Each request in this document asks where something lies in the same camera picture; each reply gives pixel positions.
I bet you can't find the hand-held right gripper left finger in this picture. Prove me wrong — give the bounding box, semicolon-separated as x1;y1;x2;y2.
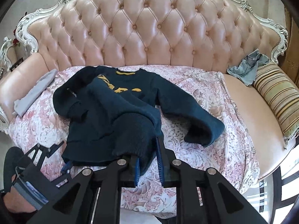
28;155;141;224

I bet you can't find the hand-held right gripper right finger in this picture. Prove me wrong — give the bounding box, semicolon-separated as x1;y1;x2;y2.
155;136;269;224

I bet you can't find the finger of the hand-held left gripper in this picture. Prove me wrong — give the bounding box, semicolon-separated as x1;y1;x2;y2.
23;141;64;167
47;161;75;188

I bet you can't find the navy sweater with yellow letters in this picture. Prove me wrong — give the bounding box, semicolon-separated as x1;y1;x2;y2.
53;66;225;175

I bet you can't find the person's left hand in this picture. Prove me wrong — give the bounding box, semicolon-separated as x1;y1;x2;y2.
1;187;36;213

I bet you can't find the pink floral blanket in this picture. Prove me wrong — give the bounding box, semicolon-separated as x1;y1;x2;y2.
8;65;261;224

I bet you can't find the grey folded cloth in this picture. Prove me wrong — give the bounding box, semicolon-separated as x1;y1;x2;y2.
13;69;58;117

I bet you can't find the white ornate side chair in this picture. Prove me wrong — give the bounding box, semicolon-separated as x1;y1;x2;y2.
0;37;17;74

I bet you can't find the blue-grey crumpled garment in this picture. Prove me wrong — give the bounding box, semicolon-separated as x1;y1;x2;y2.
227;49;270;86

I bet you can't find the striped bolster pillow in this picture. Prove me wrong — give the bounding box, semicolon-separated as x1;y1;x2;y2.
253;62;299;150

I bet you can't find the pink tufted leather sofa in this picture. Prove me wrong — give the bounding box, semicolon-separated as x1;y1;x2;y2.
0;0;296;192

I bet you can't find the brown wooden cabinet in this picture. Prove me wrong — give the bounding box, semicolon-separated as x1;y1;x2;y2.
284;7;299;87

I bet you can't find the dark frame furniture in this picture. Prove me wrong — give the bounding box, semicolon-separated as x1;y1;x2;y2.
258;163;299;224

